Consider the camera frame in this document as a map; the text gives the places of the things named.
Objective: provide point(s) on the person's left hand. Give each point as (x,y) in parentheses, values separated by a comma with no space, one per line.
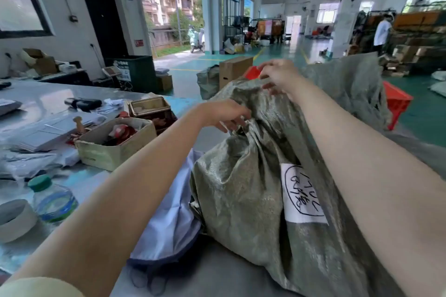
(226,114)

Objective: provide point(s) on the small cardboard box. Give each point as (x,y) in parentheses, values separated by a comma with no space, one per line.
(165,82)

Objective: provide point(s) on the red printed tape roll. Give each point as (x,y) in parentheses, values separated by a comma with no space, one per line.
(122,131)

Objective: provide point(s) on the orange cargo cart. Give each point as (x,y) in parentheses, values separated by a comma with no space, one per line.
(266,28)

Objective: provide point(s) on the small brown open box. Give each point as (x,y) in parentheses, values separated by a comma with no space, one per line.
(150,107)

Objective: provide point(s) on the person's left forearm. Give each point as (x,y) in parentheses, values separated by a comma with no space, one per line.
(122,202)

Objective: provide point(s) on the tall glass window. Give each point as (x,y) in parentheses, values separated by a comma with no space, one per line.
(230,4)

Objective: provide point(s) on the grey mailer pouch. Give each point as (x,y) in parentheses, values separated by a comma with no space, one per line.
(8,107)

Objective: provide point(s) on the dark door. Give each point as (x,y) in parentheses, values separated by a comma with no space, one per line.
(104,21)

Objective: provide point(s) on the orange conveyor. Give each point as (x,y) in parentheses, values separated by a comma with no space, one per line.
(418,21)

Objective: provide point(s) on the open cardboard box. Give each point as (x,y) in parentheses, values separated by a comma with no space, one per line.
(45,65)

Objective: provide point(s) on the person's right forearm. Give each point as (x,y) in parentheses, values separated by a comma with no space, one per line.
(366,175)

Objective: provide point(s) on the clear plastic water bottle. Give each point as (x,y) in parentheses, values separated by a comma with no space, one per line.
(52,202)

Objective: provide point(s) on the stack of cardboard boxes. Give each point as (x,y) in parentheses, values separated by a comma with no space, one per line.
(418,58)

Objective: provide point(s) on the pale blue cloth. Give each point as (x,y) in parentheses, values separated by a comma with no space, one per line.
(167,220)

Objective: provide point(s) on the stack of white envelopes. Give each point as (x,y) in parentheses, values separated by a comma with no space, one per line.
(52,133)

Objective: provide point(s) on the white handwritten paper label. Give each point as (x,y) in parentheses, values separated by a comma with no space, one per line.
(291,213)

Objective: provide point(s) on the pale covered scooter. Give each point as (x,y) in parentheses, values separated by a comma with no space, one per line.
(197,41)

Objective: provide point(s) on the white tape roll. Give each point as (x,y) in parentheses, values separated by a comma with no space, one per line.
(21,227)

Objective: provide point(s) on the dark side desk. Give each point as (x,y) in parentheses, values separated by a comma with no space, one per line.
(66,77)

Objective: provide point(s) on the pile of white plastic mailers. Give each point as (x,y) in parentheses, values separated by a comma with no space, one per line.
(31,164)

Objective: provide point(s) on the black handheld scanner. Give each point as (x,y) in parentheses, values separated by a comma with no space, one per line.
(87,103)

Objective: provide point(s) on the grey sack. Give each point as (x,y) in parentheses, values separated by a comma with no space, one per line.
(207,82)

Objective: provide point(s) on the red wall sign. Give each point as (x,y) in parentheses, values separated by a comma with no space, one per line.
(139,43)

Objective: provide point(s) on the red plastic crate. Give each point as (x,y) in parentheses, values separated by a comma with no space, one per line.
(397,102)

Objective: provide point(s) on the grey-green woven sack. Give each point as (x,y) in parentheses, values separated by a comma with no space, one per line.
(244,175)

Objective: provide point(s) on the dark green bin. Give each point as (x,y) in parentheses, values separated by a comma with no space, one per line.
(139,74)

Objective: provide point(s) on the person's right hand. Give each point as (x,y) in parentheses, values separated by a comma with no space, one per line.
(284,75)

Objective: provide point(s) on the cardboard box of tape rolls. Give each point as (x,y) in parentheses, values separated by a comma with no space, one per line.
(104,157)

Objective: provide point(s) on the person's cream shirt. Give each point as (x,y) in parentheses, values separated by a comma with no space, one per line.
(41,289)

